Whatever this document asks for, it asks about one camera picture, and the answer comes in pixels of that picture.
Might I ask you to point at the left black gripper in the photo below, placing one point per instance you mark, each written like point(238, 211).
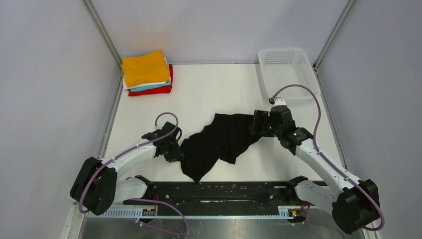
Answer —
point(176, 155)

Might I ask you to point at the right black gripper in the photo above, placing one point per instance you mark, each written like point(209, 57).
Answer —
point(259, 122)

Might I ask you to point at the black t shirt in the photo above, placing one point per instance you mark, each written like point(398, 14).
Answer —
point(225, 138)

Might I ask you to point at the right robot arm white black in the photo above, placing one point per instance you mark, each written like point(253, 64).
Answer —
point(352, 203)

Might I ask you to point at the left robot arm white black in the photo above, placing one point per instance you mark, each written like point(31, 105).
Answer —
point(100, 182)

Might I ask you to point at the white plastic basket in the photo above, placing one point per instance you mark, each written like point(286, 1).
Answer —
point(286, 66)

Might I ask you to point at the red folded t shirt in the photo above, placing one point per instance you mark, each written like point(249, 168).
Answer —
point(160, 90)

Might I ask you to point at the teal folded t shirt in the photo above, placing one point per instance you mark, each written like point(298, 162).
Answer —
point(153, 86)

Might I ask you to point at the left small electronics module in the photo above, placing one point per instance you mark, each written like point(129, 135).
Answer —
point(149, 212)

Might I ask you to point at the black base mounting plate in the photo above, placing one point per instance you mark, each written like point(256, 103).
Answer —
point(219, 198)

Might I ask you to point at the white folded t shirt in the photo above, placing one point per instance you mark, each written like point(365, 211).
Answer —
point(145, 85)

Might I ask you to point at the orange folded t shirt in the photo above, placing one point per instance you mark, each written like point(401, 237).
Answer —
point(145, 69)

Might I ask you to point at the white slotted cable duct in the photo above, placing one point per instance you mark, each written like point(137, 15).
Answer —
point(135, 213)

